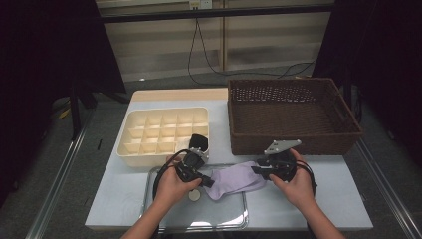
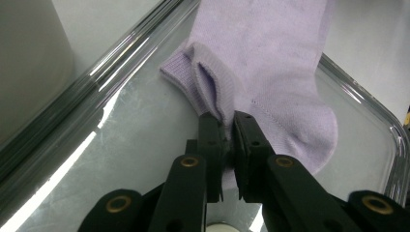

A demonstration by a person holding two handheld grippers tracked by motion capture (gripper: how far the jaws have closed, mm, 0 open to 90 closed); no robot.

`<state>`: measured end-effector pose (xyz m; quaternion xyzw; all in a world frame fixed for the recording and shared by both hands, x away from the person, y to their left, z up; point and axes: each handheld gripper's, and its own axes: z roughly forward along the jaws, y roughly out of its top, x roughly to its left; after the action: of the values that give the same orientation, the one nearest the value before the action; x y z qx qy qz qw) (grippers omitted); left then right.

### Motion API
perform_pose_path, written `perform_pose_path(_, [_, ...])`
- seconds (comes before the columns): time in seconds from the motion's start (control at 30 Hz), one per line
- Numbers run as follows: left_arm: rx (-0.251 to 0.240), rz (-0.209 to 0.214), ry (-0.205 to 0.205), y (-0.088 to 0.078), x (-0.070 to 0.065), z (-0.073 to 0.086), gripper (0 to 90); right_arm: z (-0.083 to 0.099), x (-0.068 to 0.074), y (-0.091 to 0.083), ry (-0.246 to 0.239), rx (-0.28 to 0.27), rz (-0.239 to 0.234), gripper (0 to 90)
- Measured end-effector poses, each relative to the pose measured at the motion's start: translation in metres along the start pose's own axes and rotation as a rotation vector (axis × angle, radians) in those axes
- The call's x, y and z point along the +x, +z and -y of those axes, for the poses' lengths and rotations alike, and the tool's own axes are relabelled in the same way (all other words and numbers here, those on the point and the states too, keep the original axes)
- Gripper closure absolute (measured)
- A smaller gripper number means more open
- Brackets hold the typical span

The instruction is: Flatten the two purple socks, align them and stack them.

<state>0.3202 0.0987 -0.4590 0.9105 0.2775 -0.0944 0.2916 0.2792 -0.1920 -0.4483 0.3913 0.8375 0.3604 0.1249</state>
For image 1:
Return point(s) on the metal floor rail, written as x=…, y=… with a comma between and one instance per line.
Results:
x=56, y=189
x=391, y=199

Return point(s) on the person's left hand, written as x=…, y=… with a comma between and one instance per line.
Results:
x=172, y=189

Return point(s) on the black horizontal bar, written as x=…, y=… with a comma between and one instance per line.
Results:
x=215, y=14

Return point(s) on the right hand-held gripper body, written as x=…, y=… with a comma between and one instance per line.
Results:
x=280, y=162

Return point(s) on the small yellow floor object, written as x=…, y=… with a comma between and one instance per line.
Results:
x=64, y=113

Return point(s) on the white wall socket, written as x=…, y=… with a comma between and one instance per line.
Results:
x=200, y=4

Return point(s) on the dark curtain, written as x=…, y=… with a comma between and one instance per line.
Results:
x=49, y=49
x=398, y=33

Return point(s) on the black sock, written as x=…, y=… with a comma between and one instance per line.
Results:
x=198, y=142

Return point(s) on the clear lid with round knob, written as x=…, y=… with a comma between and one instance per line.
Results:
x=225, y=212

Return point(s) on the person's right hand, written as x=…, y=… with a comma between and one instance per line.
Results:
x=297, y=189

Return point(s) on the cream compartment storage box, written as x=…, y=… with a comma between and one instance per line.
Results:
x=159, y=129

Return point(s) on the black metal stand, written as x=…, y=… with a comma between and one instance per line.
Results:
x=75, y=113

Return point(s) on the brown wicker basket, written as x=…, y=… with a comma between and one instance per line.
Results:
x=298, y=116

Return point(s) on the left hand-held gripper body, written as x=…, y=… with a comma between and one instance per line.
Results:
x=190, y=164

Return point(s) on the wooden vertical post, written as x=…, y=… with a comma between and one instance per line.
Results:
x=225, y=40

